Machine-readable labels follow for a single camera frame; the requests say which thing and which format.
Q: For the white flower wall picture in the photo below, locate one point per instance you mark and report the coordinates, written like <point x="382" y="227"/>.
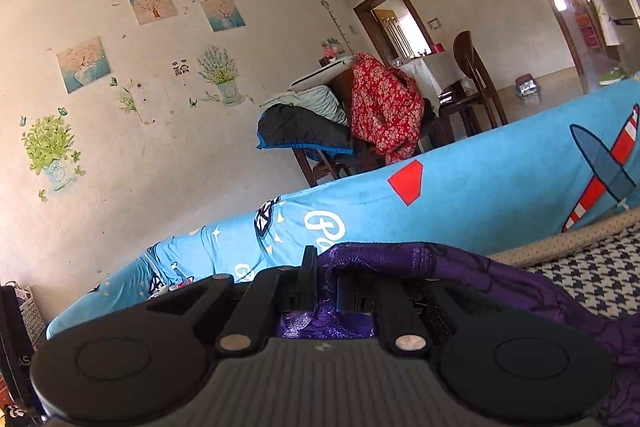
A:
<point x="222" y="14"/>

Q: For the wall light switch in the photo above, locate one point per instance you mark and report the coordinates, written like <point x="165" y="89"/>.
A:
<point x="435" y="23"/>

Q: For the green shoe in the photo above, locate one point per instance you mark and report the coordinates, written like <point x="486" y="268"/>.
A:
<point x="611" y="77"/>

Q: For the red floral garment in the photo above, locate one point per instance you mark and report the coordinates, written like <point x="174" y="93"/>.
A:
<point x="385" y="107"/>

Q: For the dark wooden chair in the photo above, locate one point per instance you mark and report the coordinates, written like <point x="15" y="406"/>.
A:
<point x="472" y="77"/>

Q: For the pink flowers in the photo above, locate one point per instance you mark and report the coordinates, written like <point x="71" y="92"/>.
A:
<point x="331" y="49"/>

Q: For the tree wall picture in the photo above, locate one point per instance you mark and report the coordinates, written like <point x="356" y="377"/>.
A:
<point x="152" y="6"/>

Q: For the dark blue-edged folded bedding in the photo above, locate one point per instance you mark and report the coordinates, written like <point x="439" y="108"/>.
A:
<point x="305" y="129"/>

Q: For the table with white tablecloth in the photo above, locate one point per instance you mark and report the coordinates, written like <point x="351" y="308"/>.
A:
<point x="425" y="74"/>

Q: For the white woven basket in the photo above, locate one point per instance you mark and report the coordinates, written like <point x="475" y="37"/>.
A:
<point x="31" y="314"/>

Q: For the blue printed sofa cover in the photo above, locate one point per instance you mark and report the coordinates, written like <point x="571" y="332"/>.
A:
<point x="475" y="187"/>

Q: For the purple floral garment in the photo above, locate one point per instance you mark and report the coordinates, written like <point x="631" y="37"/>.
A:
<point x="500" y="287"/>

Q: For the brown wooden chair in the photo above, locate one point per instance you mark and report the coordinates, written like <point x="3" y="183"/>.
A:
<point x="320" y="167"/>

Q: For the brown wooden door frame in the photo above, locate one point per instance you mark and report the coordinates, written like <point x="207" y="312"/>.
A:
<point x="367" y="14"/>

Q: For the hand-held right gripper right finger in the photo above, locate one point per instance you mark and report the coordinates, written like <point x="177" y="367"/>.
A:
<point x="350" y="294"/>

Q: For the flower vase wall picture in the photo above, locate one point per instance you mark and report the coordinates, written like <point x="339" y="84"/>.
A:
<point x="82" y="64"/>

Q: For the red cup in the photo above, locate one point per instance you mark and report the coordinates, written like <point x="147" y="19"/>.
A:
<point x="439" y="48"/>

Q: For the houndstooth sofa mat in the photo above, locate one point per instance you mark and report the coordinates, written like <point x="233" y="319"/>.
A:
<point x="590" y="272"/>

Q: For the grey-green pillow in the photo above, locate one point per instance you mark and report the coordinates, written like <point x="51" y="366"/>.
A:
<point x="315" y="99"/>

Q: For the white flat box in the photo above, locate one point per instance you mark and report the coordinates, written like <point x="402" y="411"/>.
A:
<point x="322" y="72"/>

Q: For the green plant wall decal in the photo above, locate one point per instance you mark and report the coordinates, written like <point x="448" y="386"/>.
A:
<point x="52" y="152"/>

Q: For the silver bag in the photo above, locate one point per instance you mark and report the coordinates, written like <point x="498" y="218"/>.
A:
<point x="526" y="85"/>

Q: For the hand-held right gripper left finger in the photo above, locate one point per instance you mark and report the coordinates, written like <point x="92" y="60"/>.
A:
<point x="309" y="277"/>

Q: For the lavender pot wall decal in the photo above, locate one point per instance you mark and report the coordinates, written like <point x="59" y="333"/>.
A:
<point x="222" y="74"/>

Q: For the small sprig wall decal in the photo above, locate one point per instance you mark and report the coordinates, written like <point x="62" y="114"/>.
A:
<point x="129" y="101"/>

